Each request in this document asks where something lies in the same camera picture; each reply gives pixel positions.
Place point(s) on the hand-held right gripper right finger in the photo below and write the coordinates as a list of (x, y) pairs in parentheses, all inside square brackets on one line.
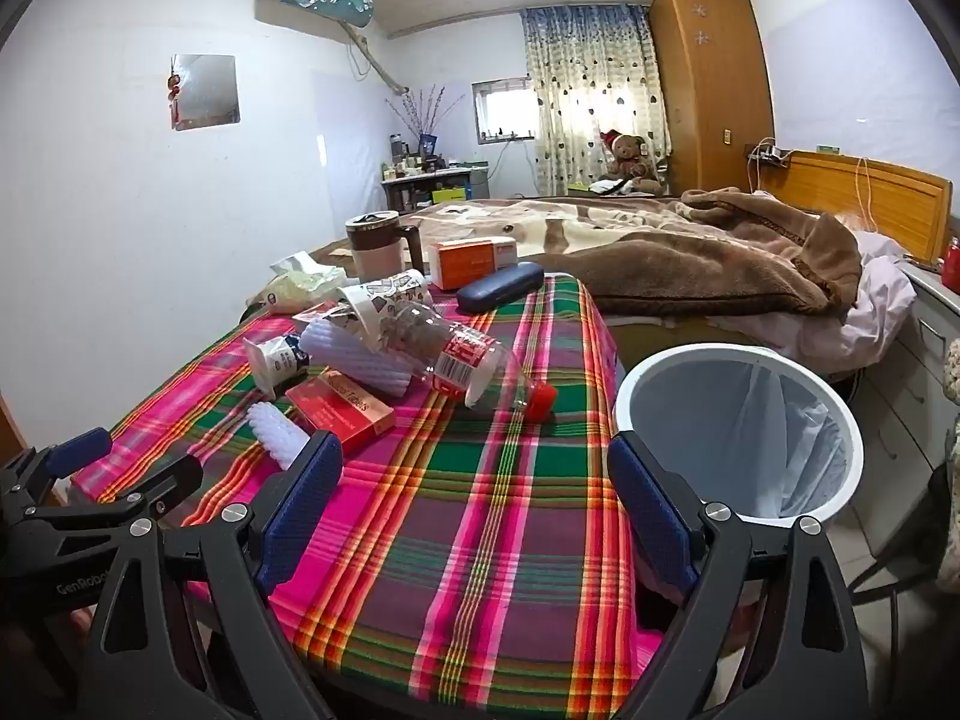
[(652, 517)]

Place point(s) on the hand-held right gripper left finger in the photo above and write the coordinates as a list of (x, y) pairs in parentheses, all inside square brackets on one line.
[(300, 510)]

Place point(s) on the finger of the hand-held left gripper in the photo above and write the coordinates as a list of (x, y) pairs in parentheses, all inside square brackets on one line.
[(157, 484), (82, 448)]

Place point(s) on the small white foam net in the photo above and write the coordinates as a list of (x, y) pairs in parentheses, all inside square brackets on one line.
[(277, 435)]

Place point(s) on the red box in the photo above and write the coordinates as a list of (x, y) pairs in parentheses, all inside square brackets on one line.
[(337, 409)]

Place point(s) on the white trash bin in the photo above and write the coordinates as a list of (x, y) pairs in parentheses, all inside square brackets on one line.
[(652, 405)]

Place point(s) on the white yogurt cup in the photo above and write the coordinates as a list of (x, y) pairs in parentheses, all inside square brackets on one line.
[(274, 364)]

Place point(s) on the clear bin liner bag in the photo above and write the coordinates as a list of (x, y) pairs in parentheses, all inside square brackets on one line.
[(787, 435)]

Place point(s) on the large white foam sleeve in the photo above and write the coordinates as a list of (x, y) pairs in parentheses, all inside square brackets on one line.
[(352, 356)]

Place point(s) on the clear plastic bottle red cap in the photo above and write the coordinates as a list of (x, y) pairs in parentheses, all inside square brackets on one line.
[(465, 360)]

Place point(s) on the patterned paper cup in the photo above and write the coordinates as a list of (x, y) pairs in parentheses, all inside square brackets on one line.
[(382, 300)]

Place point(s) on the plaid tablecloth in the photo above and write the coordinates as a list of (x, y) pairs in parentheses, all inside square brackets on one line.
[(487, 540)]

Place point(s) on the tissue pack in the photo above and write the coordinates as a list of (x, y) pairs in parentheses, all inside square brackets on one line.
[(300, 289)]

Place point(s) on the brown fleece blanket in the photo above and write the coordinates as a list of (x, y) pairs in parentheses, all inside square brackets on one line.
[(675, 255)]

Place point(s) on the brown tumbler mug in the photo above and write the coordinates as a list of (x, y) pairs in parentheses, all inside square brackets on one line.
[(375, 255)]

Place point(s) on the dark blue glasses case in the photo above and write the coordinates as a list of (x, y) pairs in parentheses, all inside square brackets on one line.
[(499, 286)]

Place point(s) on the black metal chair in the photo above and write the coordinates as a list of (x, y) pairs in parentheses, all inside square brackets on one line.
[(941, 525)]

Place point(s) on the orange white box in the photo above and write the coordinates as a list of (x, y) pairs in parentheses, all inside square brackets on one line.
[(469, 266)]

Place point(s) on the beige patterned blanket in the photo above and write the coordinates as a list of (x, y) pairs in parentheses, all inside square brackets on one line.
[(540, 229)]

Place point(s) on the grey drawer cabinet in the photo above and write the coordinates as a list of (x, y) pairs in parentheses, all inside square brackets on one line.
[(922, 360)]

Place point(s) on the pale pink bedsheet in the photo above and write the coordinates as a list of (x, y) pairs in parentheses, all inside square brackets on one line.
[(877, 300)]

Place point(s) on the floral quilted coat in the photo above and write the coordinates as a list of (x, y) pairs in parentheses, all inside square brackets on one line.
[(952, 375)]

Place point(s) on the cluttered side desk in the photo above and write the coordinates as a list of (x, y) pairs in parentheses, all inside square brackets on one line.
[(435, 180)]

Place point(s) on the brown teddy bear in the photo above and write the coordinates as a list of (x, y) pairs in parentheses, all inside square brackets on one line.
[(628, 157)]

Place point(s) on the red hanging ornament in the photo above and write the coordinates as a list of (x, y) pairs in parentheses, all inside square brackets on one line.
[(175, 90)]

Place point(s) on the power strip with chargers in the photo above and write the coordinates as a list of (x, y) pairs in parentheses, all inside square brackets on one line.
[(769, 154)]

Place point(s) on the red jar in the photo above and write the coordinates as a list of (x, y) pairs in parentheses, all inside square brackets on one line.
[(952, 259)]

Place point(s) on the wooden bed headboard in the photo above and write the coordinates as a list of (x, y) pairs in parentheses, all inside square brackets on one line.
[(892, 195)]

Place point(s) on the vase with branches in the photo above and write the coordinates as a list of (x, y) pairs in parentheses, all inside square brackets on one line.
[(427, 120)]

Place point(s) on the wooden wardrobe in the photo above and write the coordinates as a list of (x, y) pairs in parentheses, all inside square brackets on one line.
[(712, 90)]

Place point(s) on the small window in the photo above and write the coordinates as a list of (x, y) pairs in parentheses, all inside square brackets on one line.
[(502, 109)]

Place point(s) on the patterned window curtain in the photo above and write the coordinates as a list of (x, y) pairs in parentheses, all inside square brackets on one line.
[(570, 90)]

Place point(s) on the air conditioner pipe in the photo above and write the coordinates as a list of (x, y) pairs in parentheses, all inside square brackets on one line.
[(375, 60)]

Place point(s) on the silver wall mirror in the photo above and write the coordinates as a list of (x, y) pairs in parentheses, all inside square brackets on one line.
[(206, 90)]

